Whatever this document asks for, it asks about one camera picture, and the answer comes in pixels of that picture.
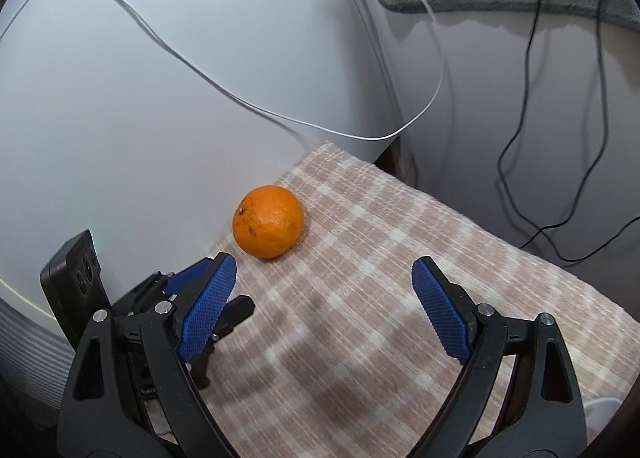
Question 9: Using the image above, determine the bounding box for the mandarin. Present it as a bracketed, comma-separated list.
[232, 185, 305, 259]

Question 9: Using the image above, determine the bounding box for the plaid tablecloth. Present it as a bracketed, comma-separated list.
[203, 143, 639, 457]

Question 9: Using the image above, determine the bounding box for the black cable middle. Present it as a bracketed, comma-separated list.
[519, 0, 640, 263]

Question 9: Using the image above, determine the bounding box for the black cable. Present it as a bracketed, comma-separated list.
[496, 0, 582, 267]
[519, 0, 640, 263]

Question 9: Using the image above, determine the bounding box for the white charging cable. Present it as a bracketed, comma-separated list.
[64, 0, 446, 143]

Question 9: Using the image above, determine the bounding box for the black cable left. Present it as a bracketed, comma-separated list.
[496, 0, 582, 267]

